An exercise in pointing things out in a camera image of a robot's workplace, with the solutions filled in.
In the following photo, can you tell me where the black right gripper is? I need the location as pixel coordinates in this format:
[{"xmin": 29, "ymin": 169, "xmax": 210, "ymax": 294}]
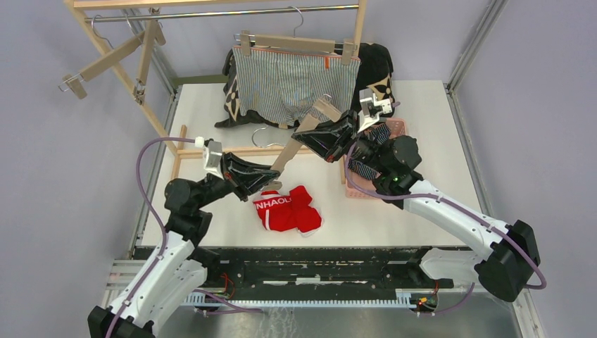
[{"xmin": 294, "ymin": 109, "xmax": 389, "ymax": 175}]

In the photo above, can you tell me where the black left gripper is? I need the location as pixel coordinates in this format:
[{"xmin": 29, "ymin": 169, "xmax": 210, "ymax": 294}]
[{"xmin": 194, "ymin": 151, "xmax": 279, "ymax": 209}]

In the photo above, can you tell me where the wooden hanger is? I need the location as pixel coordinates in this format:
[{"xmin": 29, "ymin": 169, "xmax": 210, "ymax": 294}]
[
  {"xmin": 58, "ymin": 19, "xmax": 166, "ymax": 105},
  {"xmin": 234, "ymin": 1, "xmax": 367, "ymax": 65},
  {"xmin": 251, "ymin": 94, "xmax": 344, "ymax": 192}
]

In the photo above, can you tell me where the navy striped underwear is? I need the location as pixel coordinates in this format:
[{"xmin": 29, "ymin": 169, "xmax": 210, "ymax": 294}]
[{"xmin": 348, "ymin": 123, "xmax": 391, "ymax": 181}]

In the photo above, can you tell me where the red underwear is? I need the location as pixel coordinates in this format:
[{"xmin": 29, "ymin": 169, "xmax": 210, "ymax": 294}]
[{"xmin": 252, "ymin": 185, "xmax": 324, "ymax": 237}]

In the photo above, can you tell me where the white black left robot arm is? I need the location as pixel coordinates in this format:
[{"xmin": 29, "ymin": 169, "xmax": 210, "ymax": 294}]
[{"xmin": 87, "ymin": 153, "xmax": 281, "ymax": 337}]

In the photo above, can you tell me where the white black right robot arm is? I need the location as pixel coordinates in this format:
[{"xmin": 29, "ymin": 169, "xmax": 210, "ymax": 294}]
[{"xmin": 291, "ymin": 112, "xmax": 547, "ymax": 302}]

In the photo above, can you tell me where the grey striped underwear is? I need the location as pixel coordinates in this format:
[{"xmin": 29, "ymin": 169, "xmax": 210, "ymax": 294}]
[{"xmin": 224, "ymin": 46, "xmax": 360, "ymax": 128}]

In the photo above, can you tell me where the pink plastic basket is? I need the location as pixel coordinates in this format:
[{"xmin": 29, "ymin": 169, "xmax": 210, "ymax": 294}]
[{"xmin": 340, "ymin": 118, "xmax": 408, "ymax": 199}]

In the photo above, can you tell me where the metal hanging rod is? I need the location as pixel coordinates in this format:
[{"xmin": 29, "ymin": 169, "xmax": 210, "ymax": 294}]
[{"xmin": 85, "ymin": 4, "xmax": 360, "ymax": 23}]

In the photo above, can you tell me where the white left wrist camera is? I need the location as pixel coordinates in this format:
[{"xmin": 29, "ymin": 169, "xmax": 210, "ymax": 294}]
[{"xmin": 194, "ymin": 137, "xmax": 224, "ymax": 180}]

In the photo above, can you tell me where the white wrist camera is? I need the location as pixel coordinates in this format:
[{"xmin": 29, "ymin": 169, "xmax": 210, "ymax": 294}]
[
  {"xmin": 194, "ymin": 137, "xmax": 224, "ymax": 180},
  {"xmin": 357, "ymin": 89, "xmax": 394, "ymax": 133}
]

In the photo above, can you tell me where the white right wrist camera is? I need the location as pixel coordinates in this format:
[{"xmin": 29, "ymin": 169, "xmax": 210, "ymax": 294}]
[{"xmin": 357, "ymin": 89, "xmax": 394, "ymax": 133}]

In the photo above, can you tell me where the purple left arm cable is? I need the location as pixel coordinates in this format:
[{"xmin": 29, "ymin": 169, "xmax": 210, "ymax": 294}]
[{"xmin": 104, "ymin": 136, "xmax": 206, "ymax": 338}]

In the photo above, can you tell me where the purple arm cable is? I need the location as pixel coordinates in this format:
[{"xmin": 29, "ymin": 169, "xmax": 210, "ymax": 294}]
[
  {"xmin": 104, "ymin": 136, "xmax": 206, "ymax": 338},
  {"xmin": 344, "ymin": 101, "xmax": 548, "ymax": 291}
]

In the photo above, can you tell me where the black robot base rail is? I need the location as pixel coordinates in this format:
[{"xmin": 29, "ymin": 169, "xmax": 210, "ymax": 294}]
[{"xmin": 191, "ymin": 247, "xmax": 454, "ymax": 301}]

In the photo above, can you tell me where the white slotted cable duct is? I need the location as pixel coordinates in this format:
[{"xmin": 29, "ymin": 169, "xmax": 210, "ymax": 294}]
[{"xmin": 181, "ymin": 289, "xmax": 432, "ymax": 310}]

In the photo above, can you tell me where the wooden clothes rack frame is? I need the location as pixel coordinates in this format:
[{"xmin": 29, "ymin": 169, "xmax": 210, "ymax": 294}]
[{"xmin": 58, "ymin": 1, "xmax": 367, "ymax": 179}]

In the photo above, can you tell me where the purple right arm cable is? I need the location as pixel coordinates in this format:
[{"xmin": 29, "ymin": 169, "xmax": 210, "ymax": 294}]
[{"xmin": 344, "ymin": 101, "xmax": 548, "ymax": 291}]

